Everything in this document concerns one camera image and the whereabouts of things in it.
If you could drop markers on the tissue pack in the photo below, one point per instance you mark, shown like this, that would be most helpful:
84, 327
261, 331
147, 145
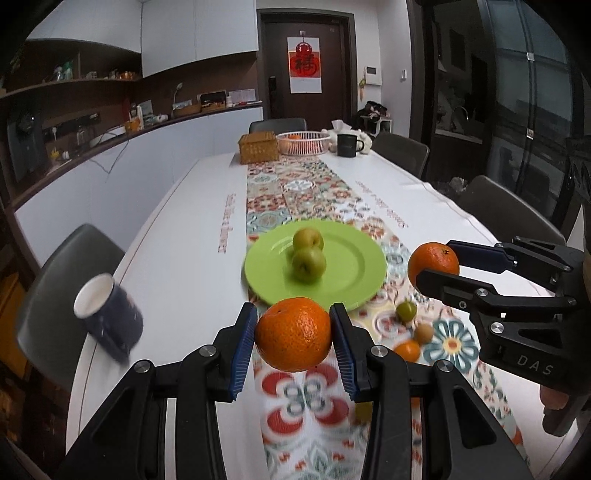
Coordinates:
342, 125

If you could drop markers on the white cloth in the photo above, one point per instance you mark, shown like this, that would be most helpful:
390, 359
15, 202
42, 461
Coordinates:
367, 143

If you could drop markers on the orange with green stem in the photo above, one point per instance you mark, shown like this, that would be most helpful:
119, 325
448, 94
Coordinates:
431, 261

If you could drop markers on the small green jujube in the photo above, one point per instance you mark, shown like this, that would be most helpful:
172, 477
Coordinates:
406, 311

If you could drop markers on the black mug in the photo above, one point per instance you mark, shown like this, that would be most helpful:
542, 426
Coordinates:
346, 145

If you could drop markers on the small tangerine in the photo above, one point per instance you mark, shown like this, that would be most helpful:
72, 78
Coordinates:
408, 351

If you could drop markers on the small brown longan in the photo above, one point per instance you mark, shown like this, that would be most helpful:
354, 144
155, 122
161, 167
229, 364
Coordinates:
423, 333

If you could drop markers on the white upper cabinets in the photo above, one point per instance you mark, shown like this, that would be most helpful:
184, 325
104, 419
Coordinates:
184, 32

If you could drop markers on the wicker tray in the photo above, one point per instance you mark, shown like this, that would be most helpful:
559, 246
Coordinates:
187, 110

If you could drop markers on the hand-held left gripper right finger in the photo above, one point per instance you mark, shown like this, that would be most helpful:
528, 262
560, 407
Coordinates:
344, 355

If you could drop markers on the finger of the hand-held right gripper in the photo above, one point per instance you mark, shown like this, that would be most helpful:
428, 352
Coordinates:
455, 290
485, 258

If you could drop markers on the patterned table runner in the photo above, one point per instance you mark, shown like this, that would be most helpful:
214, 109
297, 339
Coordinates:
300, 198

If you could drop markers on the white counter cabinet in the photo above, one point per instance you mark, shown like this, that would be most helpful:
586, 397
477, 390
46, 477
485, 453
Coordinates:
161, 157

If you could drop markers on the brown door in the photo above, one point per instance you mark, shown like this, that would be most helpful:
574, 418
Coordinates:
332, 60

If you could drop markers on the green pear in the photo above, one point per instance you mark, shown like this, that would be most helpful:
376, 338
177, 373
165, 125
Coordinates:
308, 265
308, 239

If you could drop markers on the grey chair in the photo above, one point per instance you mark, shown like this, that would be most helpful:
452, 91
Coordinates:
401, 150
60, 295
503, 203
277, 124

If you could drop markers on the glass sliding door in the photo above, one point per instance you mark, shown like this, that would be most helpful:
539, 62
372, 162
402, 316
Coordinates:
508, 92

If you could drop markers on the white desk lamp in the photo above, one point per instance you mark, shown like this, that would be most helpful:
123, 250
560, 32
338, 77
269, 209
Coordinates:
178, 94

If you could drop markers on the white intercom panel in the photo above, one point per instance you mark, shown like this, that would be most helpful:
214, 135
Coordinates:
373, 76

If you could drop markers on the orange packet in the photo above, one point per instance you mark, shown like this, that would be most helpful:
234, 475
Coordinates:
132, 125

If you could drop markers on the green plate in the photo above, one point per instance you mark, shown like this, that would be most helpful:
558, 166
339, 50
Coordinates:
355, 267

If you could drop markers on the person's right hand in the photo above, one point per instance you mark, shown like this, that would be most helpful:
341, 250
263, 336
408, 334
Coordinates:
551, 406

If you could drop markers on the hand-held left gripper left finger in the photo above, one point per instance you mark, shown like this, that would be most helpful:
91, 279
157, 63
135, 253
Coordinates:
242, 355

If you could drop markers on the black bag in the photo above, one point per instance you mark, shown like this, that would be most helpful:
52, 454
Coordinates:
371, 110

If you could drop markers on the wicker box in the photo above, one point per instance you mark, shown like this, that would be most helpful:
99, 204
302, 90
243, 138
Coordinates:
257, 147

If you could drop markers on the red and white door calendar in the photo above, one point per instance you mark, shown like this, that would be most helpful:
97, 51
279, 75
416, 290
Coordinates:
304, 64

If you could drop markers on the large orange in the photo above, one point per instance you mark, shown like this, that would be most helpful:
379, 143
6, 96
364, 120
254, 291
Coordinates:
293, 334

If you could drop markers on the dark blue mug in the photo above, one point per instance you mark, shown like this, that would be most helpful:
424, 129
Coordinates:
113, 318

